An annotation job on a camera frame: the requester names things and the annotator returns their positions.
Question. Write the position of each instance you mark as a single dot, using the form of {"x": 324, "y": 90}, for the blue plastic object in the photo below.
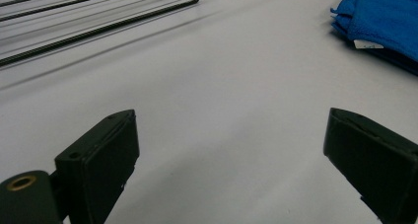
{"x": 387, "y": 20}

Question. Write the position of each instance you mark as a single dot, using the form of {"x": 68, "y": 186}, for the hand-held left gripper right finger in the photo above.
{"x": 378, "y": 164}

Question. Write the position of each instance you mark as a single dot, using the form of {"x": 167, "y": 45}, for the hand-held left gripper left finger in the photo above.
{"x": 98, "y": 164}

